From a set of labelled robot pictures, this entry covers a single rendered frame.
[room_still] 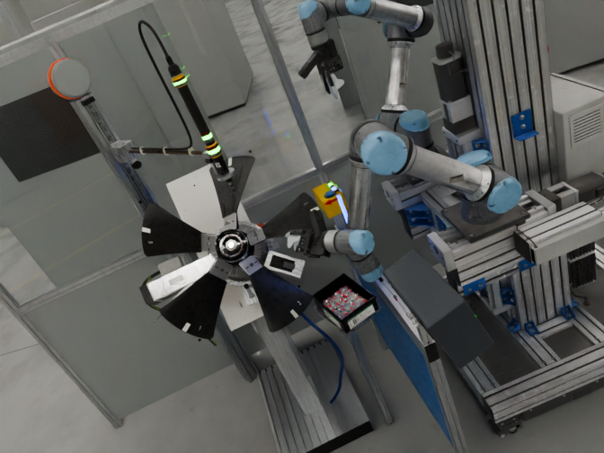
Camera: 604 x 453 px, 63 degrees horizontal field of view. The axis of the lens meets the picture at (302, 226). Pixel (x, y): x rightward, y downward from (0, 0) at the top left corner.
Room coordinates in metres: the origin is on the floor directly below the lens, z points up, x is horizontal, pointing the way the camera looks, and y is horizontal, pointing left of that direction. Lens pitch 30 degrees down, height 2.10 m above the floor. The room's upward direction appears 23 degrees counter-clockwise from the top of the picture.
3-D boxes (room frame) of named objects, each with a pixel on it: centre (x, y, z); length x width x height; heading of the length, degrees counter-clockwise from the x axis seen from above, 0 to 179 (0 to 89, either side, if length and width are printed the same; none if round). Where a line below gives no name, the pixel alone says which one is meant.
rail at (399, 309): (1.56, -0.19, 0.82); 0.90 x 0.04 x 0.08; 4
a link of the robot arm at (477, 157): (1.40, -0.61, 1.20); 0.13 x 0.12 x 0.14; 179
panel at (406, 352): (1.56, -0.19, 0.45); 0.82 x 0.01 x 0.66; 4
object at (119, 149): (2.12, 0.57, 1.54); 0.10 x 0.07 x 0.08; 39
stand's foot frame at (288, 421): (1.82, 0.32, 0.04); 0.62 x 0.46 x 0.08; 4
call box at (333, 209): (1.95, -0.17, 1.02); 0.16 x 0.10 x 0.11; 4
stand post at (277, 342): (1.73, 0.31, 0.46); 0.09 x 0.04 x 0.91; 94
